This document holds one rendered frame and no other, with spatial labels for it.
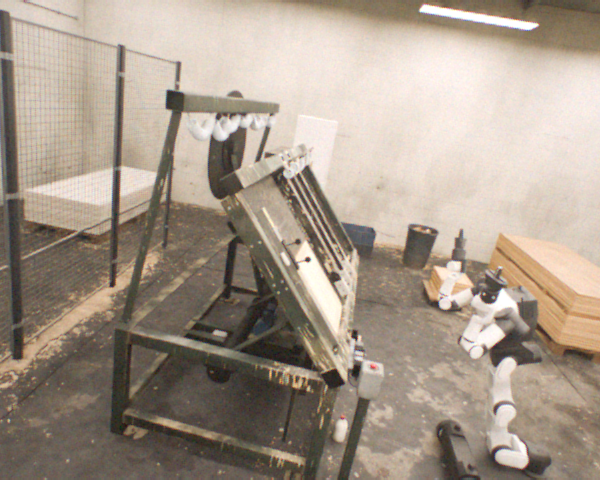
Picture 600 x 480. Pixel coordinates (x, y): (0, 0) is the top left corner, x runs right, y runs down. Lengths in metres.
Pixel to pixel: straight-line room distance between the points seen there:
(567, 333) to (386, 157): 3.98
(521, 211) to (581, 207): 0.99
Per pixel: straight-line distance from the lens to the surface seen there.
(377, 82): 7.73
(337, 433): 3.32
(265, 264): 2.24
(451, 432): 3.52
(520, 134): 8.27
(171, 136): 2.29
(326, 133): 6.31
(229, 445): 2.95
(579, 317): 5.81
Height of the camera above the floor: 2.26
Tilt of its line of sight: 18 degrees down
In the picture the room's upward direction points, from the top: 10 degrees clockwise
